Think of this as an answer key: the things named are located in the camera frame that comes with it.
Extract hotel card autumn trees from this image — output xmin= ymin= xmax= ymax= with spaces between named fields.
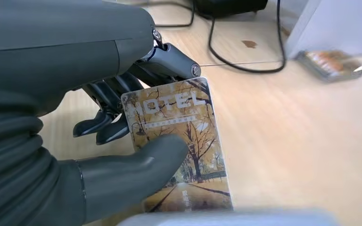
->
xmin=121 ymin=76 xmax=234 ymax=213

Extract ribbed grey left arm sleeve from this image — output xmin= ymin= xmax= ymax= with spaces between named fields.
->
xmin=0 ymin=89 xmax=86 ymax=226

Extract white desk partition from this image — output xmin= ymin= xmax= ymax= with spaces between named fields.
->
xmin=285 ymin=0 xmax=362 ymax=60

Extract stack of hotel cards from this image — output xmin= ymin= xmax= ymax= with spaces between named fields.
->
xmin=296 ymin=49 xmax=362 ymax=84

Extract light grey card reader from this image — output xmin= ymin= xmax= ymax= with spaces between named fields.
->
xmin=117 ymin=208 xmax=341 ymax=226

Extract long black cable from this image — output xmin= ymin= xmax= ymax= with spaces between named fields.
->
xmin=208 ymin=0 xmax=287 ymax=74

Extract looped black cable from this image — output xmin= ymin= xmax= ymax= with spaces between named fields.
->
xmin=154 ymin=0 xmax=196 ymax=28

